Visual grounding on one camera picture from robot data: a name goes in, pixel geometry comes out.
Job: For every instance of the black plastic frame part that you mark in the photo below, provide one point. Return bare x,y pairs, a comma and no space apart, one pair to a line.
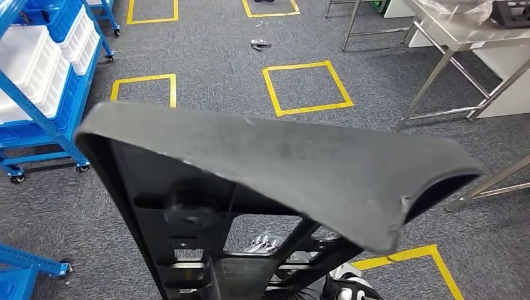
290,165

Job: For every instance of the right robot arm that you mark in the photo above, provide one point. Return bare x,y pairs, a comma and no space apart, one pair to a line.
308,294

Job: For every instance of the black moulded part on table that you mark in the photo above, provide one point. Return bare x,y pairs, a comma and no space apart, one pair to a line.
511,14

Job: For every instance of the small dark floor object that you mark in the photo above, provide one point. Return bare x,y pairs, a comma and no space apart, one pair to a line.
261,43

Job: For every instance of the green plastic crate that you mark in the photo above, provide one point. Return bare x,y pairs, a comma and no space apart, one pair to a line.
379,5

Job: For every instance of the blue plastic crate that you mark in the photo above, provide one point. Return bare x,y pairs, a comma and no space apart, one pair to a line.
66,112
58,16

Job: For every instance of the large white plastic crate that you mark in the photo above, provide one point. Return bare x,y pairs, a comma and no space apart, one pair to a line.
54,95
25,54

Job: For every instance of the steel table with cross bars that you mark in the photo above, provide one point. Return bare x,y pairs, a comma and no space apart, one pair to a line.
455,35

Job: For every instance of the white cabinet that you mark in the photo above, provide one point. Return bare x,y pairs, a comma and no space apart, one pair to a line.
509,95

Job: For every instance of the clear plastic sheet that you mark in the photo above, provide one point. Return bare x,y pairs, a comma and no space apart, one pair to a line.
476,10

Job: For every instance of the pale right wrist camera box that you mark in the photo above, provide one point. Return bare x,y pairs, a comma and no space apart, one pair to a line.
345,271

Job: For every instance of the steel frame table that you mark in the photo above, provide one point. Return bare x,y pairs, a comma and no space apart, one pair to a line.
350,25

